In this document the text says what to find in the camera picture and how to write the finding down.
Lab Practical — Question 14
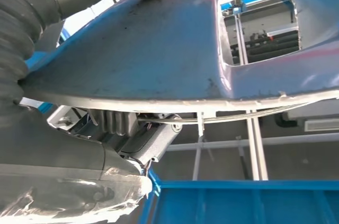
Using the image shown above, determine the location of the blue metal shelf rack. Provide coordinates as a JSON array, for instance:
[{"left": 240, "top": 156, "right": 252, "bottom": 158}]
[{"left": 137, "top": 168, "right": 339, "bottom": 224}]

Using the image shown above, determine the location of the white metal bar frame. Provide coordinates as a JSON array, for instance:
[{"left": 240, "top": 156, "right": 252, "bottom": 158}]
[{"left": 167, "top": 15, "right": 339, "bottom": 181}]

